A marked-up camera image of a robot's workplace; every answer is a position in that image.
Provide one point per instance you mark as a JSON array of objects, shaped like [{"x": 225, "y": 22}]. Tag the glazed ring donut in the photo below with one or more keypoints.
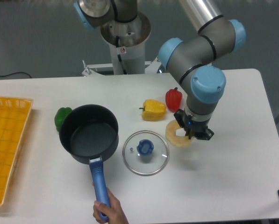
[{"x": 173, "y": 138}]

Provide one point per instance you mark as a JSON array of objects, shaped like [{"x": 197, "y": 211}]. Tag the person's hand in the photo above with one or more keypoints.
[{"x": 114, "y": 212}]

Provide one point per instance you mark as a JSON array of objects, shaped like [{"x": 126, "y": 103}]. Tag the yellow woven basket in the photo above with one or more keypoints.
[{"x": 14, "y": 114}]

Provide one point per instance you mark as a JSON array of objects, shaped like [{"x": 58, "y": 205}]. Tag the yellow bell pepper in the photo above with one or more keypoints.
[{"x": 153, "y": 110}]

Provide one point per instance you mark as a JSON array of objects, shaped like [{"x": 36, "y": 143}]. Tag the red bell pepper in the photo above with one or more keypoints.
[{"x": 173, "y": 99}]

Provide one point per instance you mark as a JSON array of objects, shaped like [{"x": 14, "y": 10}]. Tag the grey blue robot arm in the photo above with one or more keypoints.
[{"x": 189, "y": 63}]

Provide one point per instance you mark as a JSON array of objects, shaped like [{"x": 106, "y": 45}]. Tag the black pot blue handle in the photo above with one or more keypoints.
[{"x": 90, "y": 134}]

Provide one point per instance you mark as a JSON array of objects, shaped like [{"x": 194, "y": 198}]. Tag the green bell pepper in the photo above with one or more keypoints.
[{"x": 60, "y": 116}]

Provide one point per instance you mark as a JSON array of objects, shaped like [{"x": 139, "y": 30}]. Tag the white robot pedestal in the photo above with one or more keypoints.
[{"x": 126, "y": 43}]

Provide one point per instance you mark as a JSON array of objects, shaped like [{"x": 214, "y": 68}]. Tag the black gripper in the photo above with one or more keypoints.
[{"x": 192, "y": 126}]

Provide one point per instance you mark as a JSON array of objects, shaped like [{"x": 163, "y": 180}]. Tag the glass lid blue knob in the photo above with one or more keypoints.
[{"x": 145, "y": 153}]

